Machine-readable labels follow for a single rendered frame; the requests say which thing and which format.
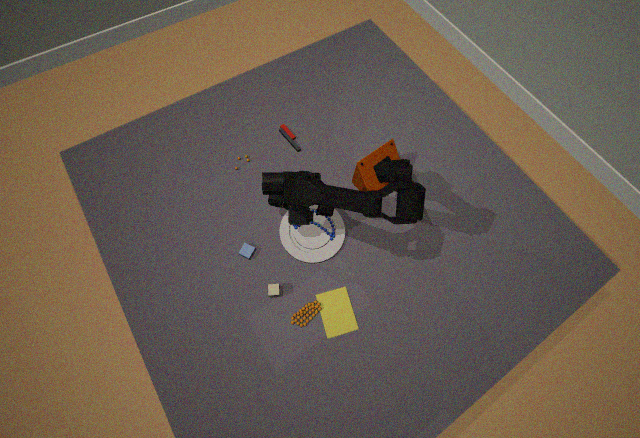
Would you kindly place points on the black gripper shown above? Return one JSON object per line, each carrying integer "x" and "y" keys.
{"x": 278, "y": 201}

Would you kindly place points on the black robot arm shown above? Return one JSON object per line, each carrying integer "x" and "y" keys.
{"x": 303, "y": 189}

